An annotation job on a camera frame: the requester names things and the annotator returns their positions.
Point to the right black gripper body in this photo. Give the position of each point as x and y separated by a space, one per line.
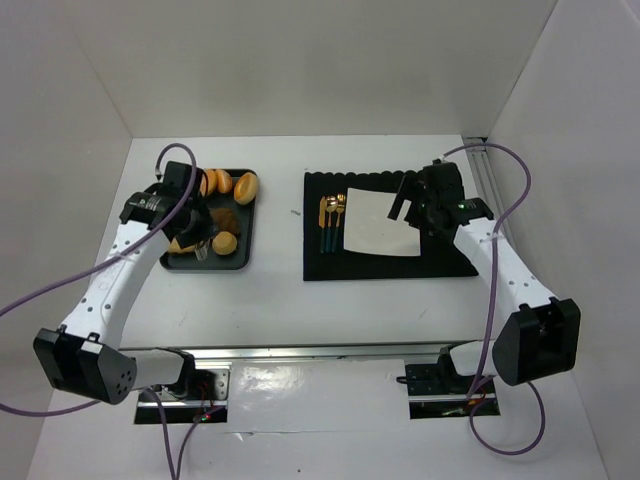
413 201

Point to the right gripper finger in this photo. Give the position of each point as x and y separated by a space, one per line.
403 193
412 217

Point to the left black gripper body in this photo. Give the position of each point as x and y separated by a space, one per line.
195 230

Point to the long bread roll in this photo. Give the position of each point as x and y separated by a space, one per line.
175 248

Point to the steel tongs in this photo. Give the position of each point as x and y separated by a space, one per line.
201 250

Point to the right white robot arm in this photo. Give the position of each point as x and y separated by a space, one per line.
539 332

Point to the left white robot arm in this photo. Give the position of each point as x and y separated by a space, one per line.
83 355

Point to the round bread roll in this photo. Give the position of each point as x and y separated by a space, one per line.
224 243

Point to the chocolate croissant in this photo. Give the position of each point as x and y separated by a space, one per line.
225 220

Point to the black baking tray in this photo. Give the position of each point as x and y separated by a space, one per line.
231 198

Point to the white square plate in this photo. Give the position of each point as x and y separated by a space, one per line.
367 229

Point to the split orange bun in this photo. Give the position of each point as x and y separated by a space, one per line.
246 188

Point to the black placemat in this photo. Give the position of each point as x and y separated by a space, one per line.
325 261

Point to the glazed ring doughnut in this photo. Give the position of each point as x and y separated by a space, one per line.
208 182

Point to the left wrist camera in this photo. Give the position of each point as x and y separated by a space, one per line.
181 177

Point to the gold spoon teal handle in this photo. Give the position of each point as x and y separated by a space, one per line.
331 206

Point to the gold knife teal handle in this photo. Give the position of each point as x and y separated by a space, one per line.
322 222

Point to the aluminium table rail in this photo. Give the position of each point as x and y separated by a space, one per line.
423 351

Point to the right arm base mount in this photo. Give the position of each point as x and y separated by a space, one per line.
436 391

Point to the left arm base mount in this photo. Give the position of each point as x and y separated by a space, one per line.
206 398

